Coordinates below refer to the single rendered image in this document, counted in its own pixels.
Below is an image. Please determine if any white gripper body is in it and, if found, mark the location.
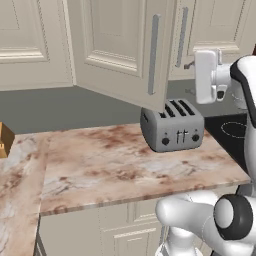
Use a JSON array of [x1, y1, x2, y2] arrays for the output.
[[194, 48, 223, 105]]

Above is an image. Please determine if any cream cabinet door, closed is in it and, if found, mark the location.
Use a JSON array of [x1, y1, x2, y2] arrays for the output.
[[167, 0, 256, 81]]

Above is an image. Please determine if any cream cabinet door, open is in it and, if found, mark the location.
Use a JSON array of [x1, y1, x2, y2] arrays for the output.
[[63, 0, 178, 113]]

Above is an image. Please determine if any cream base cabinet drawer front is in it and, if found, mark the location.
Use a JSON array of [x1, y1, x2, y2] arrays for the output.
[[127, 199, 164, 224]]

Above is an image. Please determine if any cream base cabinet door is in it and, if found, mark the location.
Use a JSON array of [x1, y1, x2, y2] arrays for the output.
[[100, 223, 168, 256]]

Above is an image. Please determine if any wide cream cabinet door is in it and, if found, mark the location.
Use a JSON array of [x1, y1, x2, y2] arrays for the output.
[[0, 0, 75, 92]]

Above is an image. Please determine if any grey four-slot toaster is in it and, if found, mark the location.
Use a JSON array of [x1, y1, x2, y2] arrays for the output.
[[139, 98, 205, 154]]

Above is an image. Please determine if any black hob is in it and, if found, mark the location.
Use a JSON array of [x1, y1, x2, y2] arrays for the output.
[[203, 112, 251, 175]]

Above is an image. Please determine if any brown wooden box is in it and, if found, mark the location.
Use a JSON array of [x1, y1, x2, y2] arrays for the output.
[[0, 121, 16, 160]]

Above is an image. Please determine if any grey bar handle, closed door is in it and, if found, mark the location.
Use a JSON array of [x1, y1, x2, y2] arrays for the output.
[[175, 6, 190, 69]]

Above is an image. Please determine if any grey bar handle, open door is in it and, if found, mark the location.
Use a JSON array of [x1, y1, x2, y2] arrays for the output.
[[147, 13, 162, 96]]

